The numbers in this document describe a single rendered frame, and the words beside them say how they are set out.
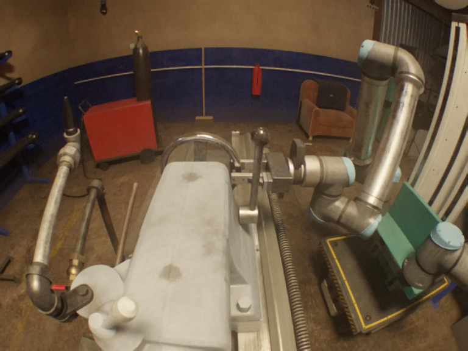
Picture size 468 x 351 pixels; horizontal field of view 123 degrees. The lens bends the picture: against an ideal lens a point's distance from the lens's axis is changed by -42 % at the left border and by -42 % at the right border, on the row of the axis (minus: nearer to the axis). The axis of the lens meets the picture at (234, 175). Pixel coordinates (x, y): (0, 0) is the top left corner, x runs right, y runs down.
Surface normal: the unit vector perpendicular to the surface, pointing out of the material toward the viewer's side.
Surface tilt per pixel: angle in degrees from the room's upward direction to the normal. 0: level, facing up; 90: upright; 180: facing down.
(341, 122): 90
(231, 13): 90
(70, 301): 0
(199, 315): 0
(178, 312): 0
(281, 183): 90
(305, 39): 90
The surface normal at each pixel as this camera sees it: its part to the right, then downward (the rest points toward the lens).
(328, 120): 0.02, 0.57
